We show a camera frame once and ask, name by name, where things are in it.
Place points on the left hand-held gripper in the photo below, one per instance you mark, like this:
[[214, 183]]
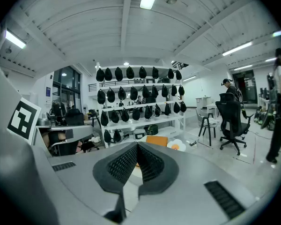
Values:
[[23, 117]]

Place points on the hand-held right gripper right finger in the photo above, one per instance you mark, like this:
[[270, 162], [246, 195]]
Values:
[[159, 170]]

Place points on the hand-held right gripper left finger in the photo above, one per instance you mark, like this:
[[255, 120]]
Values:
[[114, 170]]

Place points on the fried egg flower pillow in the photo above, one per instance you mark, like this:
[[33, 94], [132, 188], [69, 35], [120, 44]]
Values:
[[176, 146]]

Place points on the large orange cushion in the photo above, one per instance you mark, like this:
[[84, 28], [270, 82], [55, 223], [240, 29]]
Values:
[[157, 140]]

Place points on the clear storage box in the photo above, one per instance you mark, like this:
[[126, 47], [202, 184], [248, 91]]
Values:
[[193, 143]]

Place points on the white crumpled cloth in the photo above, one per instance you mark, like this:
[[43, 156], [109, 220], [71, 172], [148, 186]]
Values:
[[94, 139]]

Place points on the black green bag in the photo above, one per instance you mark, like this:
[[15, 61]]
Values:
[[152, 130]]

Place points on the white shelf rack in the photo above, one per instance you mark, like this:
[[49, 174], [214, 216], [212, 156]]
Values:
[[154, 121]]

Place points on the black high-back chair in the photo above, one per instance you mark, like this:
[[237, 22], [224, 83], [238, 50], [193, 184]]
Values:
[[74, 117]]

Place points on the glass door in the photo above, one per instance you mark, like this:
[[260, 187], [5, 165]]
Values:
[[66, 85]]

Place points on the white table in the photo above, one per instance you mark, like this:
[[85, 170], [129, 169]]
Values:
[[212, 107]]

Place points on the black office chair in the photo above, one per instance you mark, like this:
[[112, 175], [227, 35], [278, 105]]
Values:
[[229, 116]]

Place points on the rows of black caps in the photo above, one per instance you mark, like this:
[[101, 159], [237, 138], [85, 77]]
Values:
[[119, 74]]

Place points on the blue wall poster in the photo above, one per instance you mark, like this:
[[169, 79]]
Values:
[[48, 91]]

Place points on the grey case black frame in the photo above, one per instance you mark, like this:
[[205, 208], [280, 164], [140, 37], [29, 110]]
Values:
[[139, 134]]

